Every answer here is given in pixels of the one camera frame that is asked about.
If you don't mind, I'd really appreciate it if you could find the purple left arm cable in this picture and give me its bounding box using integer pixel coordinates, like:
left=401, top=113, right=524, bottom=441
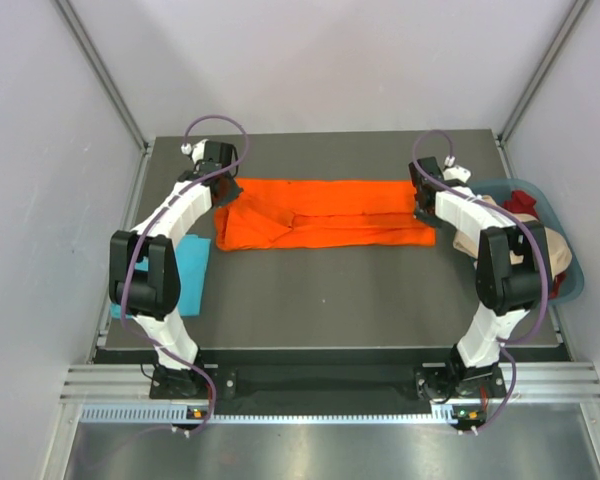
left=119, top=114, right=250, bottom=435

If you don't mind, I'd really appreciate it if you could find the grey slotted cable duct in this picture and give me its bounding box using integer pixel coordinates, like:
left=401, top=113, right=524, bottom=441
left=80, top=404, right=480, bottom=426

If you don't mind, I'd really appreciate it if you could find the beige t-shirt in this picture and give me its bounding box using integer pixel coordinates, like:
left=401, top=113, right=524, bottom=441
left=452, top=195, right=573, bottom=277

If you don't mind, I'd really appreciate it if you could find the blue plastic laundry basket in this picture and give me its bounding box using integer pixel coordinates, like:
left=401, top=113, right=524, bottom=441
left=463, top=177, right=585, bottom=306

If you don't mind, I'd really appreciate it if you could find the dark red t-shirt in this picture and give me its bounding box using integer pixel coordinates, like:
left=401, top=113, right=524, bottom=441
left=502, top=190, right=567, bottom=299

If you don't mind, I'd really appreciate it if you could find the folded light blue t-shirt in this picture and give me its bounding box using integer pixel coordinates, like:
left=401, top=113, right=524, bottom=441
left=108, top=230, right=210, bottom=320

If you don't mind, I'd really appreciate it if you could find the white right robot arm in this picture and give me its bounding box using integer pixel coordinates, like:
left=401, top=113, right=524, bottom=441
left=409, top=157, right=552, bottom=396

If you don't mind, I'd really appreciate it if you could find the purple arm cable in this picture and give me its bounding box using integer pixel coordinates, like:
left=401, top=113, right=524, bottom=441
left=119, top=114, right=250, bottom=435
left=411, top=129, right=551, bottom=432

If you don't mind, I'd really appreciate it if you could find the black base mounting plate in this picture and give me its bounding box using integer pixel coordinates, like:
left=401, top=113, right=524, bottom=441
left=150, top=364, right=505, bottom=416

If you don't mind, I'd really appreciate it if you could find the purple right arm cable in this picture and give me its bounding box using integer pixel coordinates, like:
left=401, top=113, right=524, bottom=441
left=411, top=129, right=551, bottom=432

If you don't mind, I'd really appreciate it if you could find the orange t-shirt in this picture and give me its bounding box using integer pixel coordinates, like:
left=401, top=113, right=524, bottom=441
left=214, top=178, right=436, bottom=252

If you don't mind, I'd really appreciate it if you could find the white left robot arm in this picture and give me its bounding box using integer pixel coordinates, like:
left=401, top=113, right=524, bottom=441
left=108, top=139, right=241, bottom=399

